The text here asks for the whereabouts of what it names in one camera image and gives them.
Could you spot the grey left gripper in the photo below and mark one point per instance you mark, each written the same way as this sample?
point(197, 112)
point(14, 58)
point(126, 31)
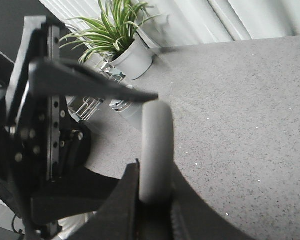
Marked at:
point(29, 141)

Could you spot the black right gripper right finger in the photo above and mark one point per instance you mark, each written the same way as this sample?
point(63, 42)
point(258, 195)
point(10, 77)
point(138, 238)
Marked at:
point(193, 219)

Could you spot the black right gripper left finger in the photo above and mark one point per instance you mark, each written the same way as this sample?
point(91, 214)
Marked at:
point(116, 219)

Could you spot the grey plant pot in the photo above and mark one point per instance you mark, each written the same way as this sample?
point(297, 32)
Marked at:
point(135, 61)

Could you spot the green striped potted plant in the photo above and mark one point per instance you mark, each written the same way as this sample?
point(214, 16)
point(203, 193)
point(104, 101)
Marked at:
point(113, 32)

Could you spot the grey curtain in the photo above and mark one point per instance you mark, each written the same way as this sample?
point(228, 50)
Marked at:
point(178, 23)

